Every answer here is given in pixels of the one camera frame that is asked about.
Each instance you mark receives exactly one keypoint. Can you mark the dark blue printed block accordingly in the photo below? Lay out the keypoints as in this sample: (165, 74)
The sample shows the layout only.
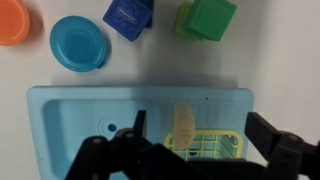
(128, 16)

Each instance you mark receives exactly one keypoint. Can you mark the blue toy plate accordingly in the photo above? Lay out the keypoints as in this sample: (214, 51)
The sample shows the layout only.
(78, 43)

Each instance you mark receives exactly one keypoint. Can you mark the orange toy plate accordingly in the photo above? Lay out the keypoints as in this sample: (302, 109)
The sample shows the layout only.
(11, 21)

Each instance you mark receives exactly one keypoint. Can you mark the light green toy block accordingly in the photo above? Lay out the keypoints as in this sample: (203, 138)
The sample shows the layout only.
(180, 21)

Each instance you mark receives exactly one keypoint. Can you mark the light blue toy sink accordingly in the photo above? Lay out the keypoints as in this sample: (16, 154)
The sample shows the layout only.
(73, 113)

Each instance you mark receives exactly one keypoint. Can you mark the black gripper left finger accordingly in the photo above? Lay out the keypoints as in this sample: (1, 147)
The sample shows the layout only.
(96, 156)

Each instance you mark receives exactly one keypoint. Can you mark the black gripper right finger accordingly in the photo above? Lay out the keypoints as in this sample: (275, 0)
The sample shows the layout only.
(290, 156)

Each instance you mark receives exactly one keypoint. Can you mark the yellow toy dish rack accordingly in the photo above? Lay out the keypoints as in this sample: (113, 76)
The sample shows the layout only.
(216, 144)

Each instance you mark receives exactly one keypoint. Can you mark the white toy bottle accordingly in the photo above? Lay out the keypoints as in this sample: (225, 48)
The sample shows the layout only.
(182, 126)

